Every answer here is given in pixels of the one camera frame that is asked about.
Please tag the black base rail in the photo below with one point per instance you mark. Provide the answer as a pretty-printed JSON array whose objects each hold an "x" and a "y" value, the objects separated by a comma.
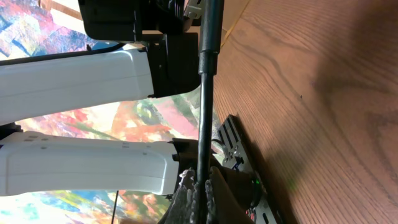
[{"x": 237, "y": 157}]

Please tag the colourful abstract painting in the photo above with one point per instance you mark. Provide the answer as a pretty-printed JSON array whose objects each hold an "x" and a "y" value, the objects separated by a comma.
[{"x": 33, "y": 28}]

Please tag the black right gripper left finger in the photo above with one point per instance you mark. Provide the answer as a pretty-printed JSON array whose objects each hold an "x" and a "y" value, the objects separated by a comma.
[{"x": 184, "y": 204}]

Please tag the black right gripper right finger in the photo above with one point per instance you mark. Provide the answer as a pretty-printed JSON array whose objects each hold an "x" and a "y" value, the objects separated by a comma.
[{"x": 230, "y": 194}]

